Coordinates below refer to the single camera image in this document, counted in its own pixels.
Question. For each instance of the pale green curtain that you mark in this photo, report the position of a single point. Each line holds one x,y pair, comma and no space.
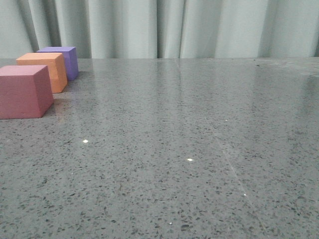
162,28

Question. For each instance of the purple foam cube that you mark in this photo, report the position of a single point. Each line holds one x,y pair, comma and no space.
70,59

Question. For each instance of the orange foam cube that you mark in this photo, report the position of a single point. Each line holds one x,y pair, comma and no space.
56,67

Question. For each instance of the pink foam cube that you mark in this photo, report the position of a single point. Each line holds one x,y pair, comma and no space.
25,91

